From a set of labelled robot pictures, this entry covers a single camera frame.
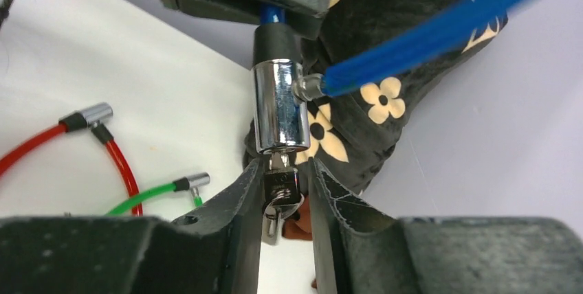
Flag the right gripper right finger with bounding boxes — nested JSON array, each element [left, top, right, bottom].
[[309, 160, 582, 293]]

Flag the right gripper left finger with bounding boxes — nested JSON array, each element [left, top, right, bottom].
[[1, 159, 264, 293]]

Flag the green cable lock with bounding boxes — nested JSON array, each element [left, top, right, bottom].
[[105, 172, 211, 216]]

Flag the blue cable lock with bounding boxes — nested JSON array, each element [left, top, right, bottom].
[[245, 0, 524, 245]]

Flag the red cable lock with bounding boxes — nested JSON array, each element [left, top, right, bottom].
[[1, 103, 143, 216]]

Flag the brown towel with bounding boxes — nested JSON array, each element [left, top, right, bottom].
[[282, 196, 313, 241]]

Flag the black floral plush blanket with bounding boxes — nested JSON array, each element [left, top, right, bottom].
[[243, 0, 509, 195]]

